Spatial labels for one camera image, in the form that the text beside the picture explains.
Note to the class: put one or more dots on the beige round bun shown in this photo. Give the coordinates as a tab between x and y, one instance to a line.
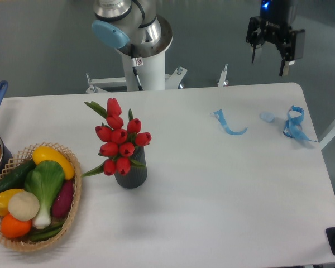
23	206

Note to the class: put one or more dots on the yellow squash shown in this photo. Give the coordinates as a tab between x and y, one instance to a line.
45	153

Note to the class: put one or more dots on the woven wicker basket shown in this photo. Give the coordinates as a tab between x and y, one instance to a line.
23	244

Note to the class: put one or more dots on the dark grey ribbed vase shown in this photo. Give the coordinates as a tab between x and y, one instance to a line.
137	174

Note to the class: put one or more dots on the green bean pods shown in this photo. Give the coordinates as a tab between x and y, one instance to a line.
46	233

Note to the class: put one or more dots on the tangled blue ribbon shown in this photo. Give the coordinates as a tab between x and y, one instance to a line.
293	125

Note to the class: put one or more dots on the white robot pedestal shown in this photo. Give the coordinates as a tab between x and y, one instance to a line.
151	72

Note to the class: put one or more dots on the red tulip bouquet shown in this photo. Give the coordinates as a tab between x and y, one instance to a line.
121	146

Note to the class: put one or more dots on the yellow bell pepper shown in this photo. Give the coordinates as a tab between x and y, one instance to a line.
5	197

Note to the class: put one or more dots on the orange fruit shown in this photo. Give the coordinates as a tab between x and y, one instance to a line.
13	228

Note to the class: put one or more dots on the dark green cucumber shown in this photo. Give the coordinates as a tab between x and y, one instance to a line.
15	179

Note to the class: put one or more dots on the blue ribbon strip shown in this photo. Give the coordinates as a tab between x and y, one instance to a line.
219	115

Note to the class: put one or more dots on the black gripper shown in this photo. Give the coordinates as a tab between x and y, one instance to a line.
274	25

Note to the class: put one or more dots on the light blue bottle cap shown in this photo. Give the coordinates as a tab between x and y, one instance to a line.
267	117

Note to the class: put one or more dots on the green bok choy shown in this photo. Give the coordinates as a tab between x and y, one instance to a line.
44	182

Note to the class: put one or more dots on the white metal base frame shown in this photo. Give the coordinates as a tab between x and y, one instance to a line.
172	81

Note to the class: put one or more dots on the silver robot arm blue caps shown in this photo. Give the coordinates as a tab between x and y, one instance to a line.
134	26

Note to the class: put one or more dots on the purple sweet potato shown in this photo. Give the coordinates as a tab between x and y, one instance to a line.
63	201

